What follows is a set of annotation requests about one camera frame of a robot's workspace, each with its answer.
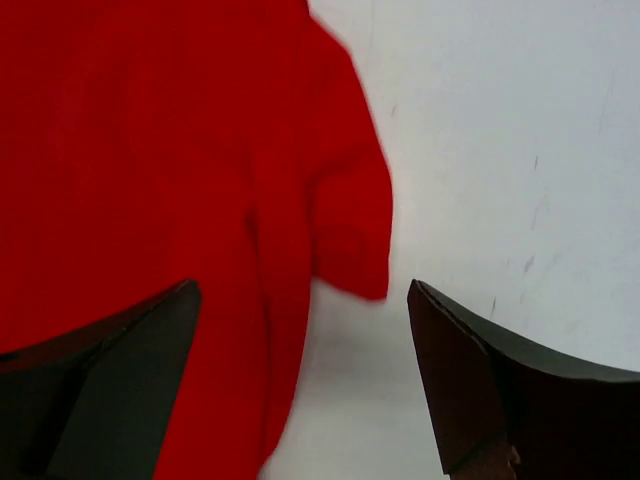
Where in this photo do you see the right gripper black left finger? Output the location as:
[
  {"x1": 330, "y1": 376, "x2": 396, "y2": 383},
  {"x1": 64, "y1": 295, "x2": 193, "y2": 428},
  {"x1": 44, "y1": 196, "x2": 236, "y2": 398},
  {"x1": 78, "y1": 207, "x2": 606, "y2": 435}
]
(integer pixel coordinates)
[{"x1": 1, "y1": 280, "x2": 201, "y2": 479}]

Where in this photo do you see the red t-shirt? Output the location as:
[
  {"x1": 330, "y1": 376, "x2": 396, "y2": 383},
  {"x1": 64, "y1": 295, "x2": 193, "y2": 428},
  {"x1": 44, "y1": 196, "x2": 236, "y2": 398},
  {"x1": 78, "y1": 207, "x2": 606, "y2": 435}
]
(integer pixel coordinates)
[{"x1": 1, "y1": 1, "x2": 393, "y2": 479}]

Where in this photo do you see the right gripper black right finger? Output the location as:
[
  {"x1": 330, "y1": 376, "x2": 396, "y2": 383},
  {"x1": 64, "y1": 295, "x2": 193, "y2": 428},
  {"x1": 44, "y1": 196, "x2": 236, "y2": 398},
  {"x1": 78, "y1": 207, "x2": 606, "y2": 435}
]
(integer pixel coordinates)
[{"x1": 407, "y1": 280, "x2": 639, "y2": 479}]

